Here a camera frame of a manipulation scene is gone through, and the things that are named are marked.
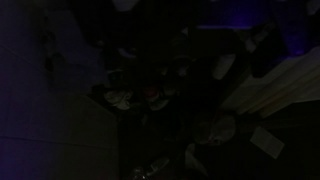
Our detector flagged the white paper card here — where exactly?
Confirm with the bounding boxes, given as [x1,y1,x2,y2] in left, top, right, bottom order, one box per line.
[250,127,285,159]

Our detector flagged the white shower curtain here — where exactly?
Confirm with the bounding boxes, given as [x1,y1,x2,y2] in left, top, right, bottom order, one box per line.
[221,47,320,118]

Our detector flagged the white bathtub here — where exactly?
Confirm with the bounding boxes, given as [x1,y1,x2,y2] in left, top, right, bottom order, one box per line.
[0,48,119,180]

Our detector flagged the white round container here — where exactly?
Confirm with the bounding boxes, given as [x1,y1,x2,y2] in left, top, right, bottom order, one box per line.
[193,115,236,146]

